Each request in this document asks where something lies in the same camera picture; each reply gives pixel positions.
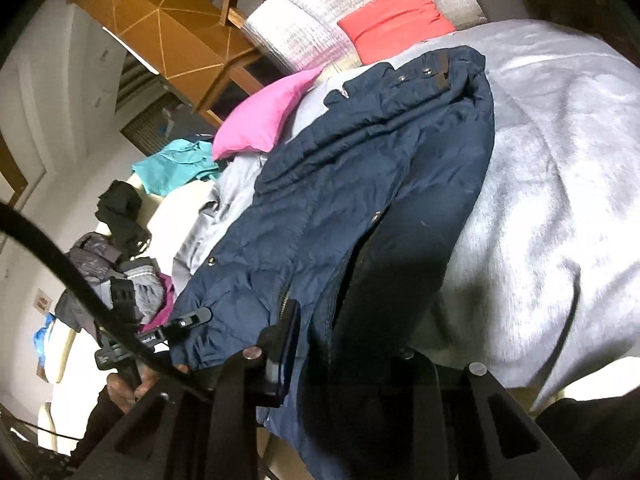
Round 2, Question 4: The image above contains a navy blue jacket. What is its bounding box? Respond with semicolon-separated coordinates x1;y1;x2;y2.
170;45;497;480

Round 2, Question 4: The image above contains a person's dark clothing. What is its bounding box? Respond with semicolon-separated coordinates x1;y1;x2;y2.
534;394;640;480

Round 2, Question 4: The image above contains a teal garment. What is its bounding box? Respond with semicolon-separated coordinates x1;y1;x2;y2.
132;140;222;198

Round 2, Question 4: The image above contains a black cable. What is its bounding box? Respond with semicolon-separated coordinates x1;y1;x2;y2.
0;202;213;402

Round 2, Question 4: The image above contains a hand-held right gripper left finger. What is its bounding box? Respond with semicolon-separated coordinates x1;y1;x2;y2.
75;301;302;480

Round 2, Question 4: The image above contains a black garment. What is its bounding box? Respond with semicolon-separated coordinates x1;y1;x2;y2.
95;180;152;258

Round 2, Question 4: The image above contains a grey blanket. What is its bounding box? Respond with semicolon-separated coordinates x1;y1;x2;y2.
172;19;640;413

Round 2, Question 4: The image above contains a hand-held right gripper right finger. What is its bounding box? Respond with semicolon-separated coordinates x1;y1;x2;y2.
377;349;563;480

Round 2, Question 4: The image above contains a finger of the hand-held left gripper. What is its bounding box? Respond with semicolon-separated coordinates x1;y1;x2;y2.
150;307;213;343

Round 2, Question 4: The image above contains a magenta garment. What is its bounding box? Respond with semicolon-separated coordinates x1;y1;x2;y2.
142;274;177;332

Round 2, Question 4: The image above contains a red-orange pillow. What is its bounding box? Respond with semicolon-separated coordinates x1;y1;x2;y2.
337;0;457;65

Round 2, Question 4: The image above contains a grey padded jacket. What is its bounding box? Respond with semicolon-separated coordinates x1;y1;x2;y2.
54;232;167;333

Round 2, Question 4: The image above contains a person's left forearm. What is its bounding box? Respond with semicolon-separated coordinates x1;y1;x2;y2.
69;385;128;468

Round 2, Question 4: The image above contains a pink pillow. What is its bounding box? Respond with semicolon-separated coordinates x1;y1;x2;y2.
212;66;323;162

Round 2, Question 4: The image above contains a person's left hand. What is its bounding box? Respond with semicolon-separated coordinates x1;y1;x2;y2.
106;362;192;417

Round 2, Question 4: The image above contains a cream sofa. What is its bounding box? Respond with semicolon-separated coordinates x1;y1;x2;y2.
35;167;223;456

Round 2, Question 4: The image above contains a wooden cabinet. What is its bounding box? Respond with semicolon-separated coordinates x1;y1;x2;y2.
67;0;291;128

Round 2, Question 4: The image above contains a blue plastic bag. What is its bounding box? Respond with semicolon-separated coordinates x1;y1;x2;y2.
34;324;57;357

